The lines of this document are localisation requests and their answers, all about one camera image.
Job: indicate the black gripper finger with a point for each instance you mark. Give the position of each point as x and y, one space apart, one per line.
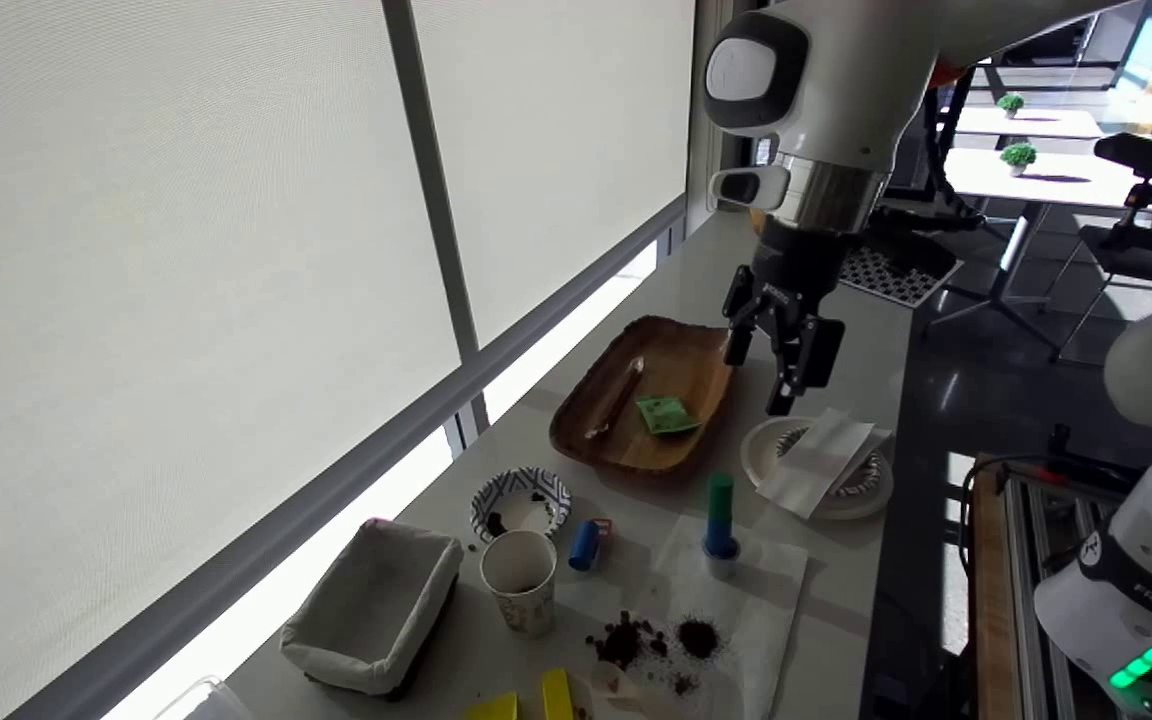
741 314
791 372

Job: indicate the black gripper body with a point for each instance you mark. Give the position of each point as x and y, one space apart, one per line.
802 272

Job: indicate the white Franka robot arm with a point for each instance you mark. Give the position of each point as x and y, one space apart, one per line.
858 82

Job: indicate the yellow wooden block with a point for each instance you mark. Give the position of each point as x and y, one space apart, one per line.
493 710
557 698

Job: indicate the green snack packet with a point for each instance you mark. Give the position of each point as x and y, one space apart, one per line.
667 416

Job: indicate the brown wrapped stick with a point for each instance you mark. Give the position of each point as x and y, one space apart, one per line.
619 394

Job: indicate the brown wooden tray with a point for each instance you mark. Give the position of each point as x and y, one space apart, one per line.
600 401

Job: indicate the small green background object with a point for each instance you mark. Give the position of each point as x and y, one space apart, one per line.
1010 103
1016 157

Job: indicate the white roller blind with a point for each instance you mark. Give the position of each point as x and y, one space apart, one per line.
137 266
561 133

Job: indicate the white paper towel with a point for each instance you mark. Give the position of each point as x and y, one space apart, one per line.
763 627

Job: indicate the patterned paper bowl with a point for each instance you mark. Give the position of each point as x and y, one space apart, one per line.
523 502

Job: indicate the dark coffee grounds spill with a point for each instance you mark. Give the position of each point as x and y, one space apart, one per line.
626 643

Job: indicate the grey window mullion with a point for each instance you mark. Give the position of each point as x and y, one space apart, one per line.
431 203

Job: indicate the white paper cup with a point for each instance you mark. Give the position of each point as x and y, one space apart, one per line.
523 585

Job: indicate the black office chair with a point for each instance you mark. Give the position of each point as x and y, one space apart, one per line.
1149 172

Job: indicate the white rectangular container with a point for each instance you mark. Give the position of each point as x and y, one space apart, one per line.
371 615

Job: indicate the black metal frame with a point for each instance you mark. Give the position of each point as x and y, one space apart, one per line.
962 82

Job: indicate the grey window sill rail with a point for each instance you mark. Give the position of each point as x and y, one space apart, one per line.
338 480

